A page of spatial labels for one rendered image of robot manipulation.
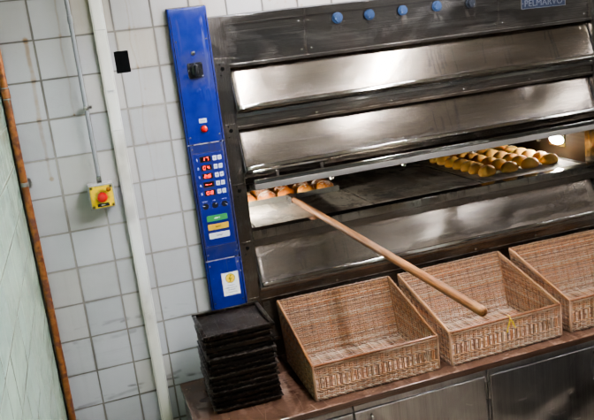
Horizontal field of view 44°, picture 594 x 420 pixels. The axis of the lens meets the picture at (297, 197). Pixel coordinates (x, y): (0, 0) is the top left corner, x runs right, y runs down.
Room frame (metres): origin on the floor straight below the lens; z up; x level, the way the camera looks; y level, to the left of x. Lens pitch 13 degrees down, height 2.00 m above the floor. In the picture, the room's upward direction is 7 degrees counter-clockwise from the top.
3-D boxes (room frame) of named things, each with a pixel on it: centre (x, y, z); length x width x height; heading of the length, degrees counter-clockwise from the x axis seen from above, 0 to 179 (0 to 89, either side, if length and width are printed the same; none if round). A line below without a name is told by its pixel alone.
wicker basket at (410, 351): (2.92, -0.18, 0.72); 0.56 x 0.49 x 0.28; 106
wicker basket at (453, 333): (3.08, -0.75, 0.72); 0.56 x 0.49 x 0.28; 107
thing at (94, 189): (2.87, 0.78, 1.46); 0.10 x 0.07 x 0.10; 106
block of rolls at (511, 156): (3.92, -1.08, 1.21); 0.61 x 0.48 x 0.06; 16
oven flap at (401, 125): (3.34, -0.65, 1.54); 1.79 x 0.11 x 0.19; 106
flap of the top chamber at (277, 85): (3.34, -0.65, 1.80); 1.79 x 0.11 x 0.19; 106
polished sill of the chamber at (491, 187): (3.36, -0.64, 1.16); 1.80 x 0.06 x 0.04; 106
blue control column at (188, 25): (3.93, 0.62, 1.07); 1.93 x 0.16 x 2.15; 16
